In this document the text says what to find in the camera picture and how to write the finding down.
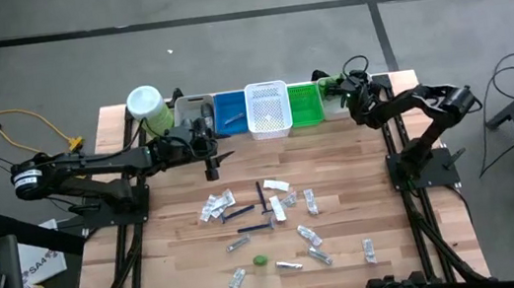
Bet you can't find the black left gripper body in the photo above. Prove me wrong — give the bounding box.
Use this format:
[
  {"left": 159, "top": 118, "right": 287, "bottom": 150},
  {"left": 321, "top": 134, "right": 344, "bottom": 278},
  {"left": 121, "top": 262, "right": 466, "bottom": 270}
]
[{"left": 169, "top": 116, "right": 224, "bottom": 186}]

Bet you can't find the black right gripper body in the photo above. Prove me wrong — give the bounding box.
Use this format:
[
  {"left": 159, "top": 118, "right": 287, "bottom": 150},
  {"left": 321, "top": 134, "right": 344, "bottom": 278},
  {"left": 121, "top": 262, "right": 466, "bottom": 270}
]
[{"left": 337, "top": 68, "right": 383, "bottom": 128}]

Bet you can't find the grey roll-on deodorant bottle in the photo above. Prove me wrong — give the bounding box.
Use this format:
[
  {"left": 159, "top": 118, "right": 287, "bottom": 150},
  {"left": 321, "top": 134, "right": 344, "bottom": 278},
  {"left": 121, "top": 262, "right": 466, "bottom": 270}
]
[{"left": 200, "top": 102, "right": 216, "bottom": 127}]

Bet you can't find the wide white plastic bin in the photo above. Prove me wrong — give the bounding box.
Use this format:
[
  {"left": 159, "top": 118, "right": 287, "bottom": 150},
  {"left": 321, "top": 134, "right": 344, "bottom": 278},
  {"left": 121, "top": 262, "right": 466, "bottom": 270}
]
[{"left": 316, "top": 70, "right": 382, "bottom": 122}]

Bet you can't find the narrow white plastic bin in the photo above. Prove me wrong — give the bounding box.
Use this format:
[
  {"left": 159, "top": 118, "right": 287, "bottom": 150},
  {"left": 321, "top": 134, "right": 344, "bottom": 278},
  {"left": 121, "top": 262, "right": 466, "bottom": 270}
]
[{"left": 171, "top": 93, "right": 220, "bottom": 144}]

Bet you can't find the printed white paper sachet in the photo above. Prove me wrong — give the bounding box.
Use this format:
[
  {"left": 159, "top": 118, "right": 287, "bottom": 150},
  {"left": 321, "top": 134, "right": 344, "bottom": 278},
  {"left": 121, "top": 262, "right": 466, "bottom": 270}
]
[
  {"left": 196, "top": 194, "right": 221, "bottom": 223},
  {"left": 206, "top": 187, "right": 239, "bottom": 220}
]

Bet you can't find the blue plastic basket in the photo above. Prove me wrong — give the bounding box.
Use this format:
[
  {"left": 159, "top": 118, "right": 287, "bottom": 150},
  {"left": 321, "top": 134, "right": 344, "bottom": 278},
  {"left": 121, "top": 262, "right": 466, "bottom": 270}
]
[{"left": 210, "top": 89, "right": 252, "bottom": 138}]

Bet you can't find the blue disposable razor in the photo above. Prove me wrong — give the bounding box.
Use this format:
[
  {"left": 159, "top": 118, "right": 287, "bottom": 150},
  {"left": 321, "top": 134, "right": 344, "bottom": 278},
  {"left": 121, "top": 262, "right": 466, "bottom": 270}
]
[
  {"left": 254, "top": 180, "right": 275, "bottom": 216},
  {"left": 236, "top": 215, "right": 278, "bottom": 236},
  {"left": 218, "top": 203, "right": 258, "bottom": 226}
]

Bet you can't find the green plastic basket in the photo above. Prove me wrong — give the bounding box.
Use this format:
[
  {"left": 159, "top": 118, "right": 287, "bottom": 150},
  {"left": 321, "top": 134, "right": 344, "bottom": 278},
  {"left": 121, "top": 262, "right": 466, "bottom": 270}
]
[{"left": 286, "top": 80, "right": 326, "bottom": 129}]

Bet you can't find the green wipes canister white lid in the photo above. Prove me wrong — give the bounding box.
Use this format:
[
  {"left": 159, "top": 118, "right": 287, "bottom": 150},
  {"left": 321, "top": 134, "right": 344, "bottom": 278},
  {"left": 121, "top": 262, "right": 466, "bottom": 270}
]
[{"left": 123, "top": 81, "right": 178, "bottom": 143}]

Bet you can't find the white perforated plastic basket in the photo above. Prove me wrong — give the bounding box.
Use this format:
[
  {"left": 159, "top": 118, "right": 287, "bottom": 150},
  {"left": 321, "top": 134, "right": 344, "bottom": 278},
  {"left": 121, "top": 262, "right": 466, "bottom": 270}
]
[{"left": 243, "top": 78, "right": 296, "bottom": 143}]

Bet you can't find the black desk support bar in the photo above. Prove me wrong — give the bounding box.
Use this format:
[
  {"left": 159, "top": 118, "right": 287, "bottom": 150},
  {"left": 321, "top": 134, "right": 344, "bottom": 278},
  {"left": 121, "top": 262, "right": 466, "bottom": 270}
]
[{"left": 0, "top": 201, "right": 88, "bottom": 266}]

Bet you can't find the white cardboard box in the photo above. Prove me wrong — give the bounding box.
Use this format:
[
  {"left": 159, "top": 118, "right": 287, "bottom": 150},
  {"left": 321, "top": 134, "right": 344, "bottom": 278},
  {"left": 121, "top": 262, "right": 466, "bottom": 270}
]
[{"left": 13, "top": 218, "right": 70, "bottom": 287}]

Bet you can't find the black aluminium mount frame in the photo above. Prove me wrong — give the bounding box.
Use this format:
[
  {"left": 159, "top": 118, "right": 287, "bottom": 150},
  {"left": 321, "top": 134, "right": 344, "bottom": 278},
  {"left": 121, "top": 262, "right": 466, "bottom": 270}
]
[
  {"left": 47, "top": 103, "right": 167, "bottom": 288},
  {"left": 369, "top": 61, "right": 490, "bottom": 288}
]

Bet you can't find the yellow power cable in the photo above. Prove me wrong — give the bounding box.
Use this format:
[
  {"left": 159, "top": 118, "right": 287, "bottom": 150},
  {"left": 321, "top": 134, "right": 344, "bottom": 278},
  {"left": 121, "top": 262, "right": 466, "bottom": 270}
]
[{"left": 0, "top": 69, "right": 87, "bottom": 162}]

